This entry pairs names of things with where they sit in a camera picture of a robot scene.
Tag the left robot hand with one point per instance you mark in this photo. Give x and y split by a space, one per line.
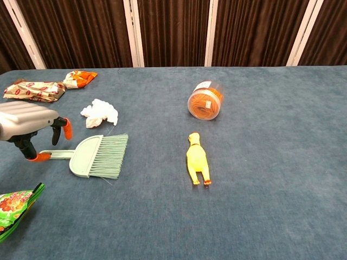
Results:
24 119

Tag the yellow rubber chicken toy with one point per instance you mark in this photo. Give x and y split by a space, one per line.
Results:
197 159

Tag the red and white snack wrapper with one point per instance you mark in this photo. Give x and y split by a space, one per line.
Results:
35 90

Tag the orange and white snack packet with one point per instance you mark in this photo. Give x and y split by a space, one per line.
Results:
81 78

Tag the crumpled white tissue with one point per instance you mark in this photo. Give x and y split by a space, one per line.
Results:
99 111

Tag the green snack bag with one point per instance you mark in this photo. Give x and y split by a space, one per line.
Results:
13 208

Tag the dark brown curtain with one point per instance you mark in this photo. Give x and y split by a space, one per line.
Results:
176 32

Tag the clear jar of rubber bands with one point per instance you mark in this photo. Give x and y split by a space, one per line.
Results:
203 105

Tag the blue table cloth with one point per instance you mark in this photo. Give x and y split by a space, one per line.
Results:
271 189

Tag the white frame post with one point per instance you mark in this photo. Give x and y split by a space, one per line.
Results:
133 32
304 32
211 32
25 35

